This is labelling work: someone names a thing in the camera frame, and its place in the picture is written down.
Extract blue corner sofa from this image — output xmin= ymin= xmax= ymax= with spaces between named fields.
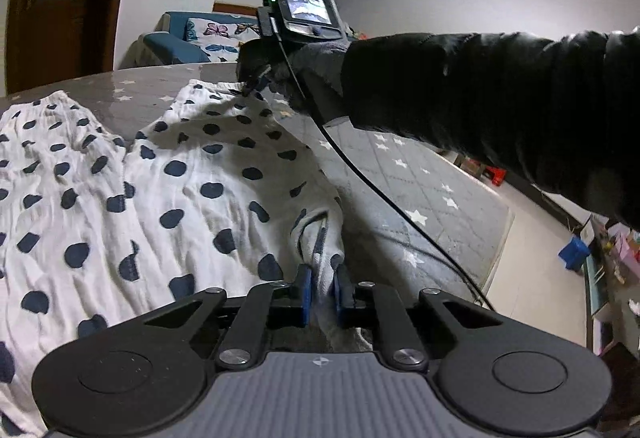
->
xmin=132 ymin=11 xmax=266 ymax=69

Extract cluttered low cabinet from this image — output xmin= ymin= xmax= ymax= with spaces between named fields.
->
xmin=582 ymin=213 xmax=640 ymax=355

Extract butterfly print pillow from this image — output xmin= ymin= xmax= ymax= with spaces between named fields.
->
xmin=185 ymin=17 xmax=237 ymax=55
xmin=232 ymin=18 xmax=264 ymax=43

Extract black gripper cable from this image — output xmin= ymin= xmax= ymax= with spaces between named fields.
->
xmin=276 ymin=38 xmax=497 ymax=312

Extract person's right hand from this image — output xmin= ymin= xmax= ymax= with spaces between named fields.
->
xmin=277 ymin=40 xmax=352 ymax=123

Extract blue plastic bin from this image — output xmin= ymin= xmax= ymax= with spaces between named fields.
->
xmin=559 ymin=235 xmax=591 ymax=272

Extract person's right forearm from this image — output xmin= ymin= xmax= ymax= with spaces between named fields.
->
xmin=340 ymin=26 xmax=640 ymax=232

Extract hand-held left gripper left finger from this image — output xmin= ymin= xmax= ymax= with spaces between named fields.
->
xmin=100 ymin=264 xmax=314 ymax=367

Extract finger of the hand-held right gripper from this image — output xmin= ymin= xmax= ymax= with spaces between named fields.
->
xmin=240 ymin=77 xmax=273 ymax=98

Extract brown wooden door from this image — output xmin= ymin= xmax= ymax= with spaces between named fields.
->
xmin=0 ymin=0 xmax=142 ymax=97

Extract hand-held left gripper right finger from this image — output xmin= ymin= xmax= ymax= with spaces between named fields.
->
xmin=332 ymin=265 xmax=546 ymax=371

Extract white polka dot pants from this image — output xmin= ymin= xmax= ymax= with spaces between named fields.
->
xmin=0 ymin=78 xmax=375 ymax=438

